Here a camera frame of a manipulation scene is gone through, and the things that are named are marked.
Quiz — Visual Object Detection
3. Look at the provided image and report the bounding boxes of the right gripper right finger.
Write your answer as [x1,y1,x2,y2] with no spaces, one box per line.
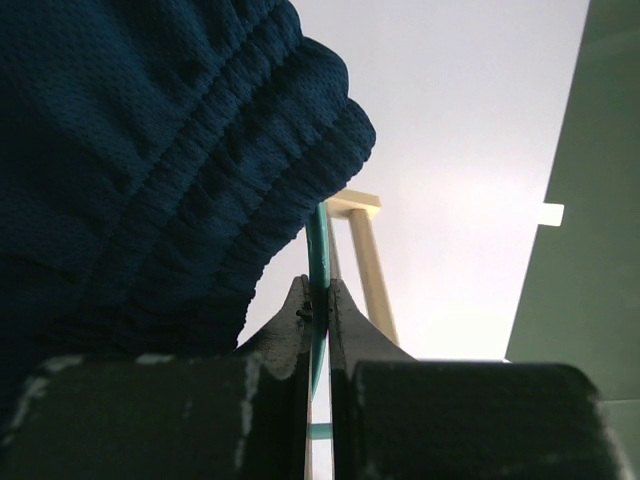
[328,280,635,479]

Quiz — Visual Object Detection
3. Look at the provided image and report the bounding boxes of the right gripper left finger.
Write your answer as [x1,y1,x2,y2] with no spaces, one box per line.
[1,276,312,479]

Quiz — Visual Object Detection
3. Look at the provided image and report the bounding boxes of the teal plastic hanger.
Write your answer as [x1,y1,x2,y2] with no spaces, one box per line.
[305,202,332,443]

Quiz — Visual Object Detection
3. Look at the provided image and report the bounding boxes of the navy blue shorts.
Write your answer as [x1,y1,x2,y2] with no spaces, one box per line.
[1,1,376,430]

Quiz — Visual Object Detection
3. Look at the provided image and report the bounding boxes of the wooden clothes rack frame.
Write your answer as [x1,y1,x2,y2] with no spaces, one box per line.
[326,189,399,346]

